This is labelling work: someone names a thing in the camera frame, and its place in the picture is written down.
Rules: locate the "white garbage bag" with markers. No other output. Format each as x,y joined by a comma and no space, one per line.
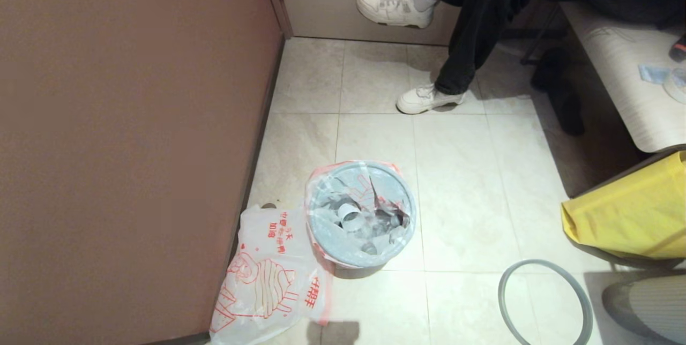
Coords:
332,184

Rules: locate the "black round trash bin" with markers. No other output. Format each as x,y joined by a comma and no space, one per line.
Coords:
359,272

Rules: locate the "empty white red-printed plastic bag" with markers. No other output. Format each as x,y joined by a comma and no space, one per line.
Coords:
257,280

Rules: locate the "yellow fabric bag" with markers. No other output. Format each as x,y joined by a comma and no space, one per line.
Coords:
632,216

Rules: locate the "white paper cup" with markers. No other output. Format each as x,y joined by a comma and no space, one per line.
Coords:
349,212

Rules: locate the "black trousers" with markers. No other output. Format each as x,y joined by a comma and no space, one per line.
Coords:
482,13

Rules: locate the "thin dark metal rod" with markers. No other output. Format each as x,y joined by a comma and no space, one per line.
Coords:
536,39

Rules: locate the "black slippers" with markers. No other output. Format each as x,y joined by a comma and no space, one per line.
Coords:
563,104

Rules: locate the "clear plastic wrapper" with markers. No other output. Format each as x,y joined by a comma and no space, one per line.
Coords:
654,74

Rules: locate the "clear round plastic lid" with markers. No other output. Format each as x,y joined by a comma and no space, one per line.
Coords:
678,88

